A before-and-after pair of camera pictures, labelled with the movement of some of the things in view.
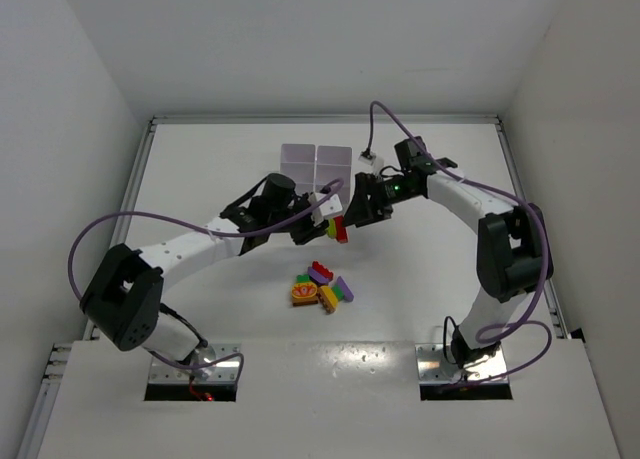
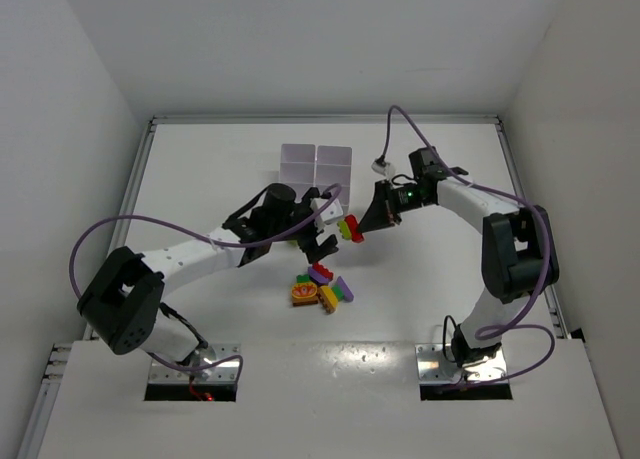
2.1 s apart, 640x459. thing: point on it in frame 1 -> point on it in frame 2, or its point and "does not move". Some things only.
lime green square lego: (338, 291) does not move
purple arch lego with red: (319, 274) does not move
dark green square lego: (332, 230) -> (344, 231)
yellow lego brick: (328, 298) does not move
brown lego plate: (304, 302) does not move
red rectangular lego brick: (341, 231) -> (354, 228)
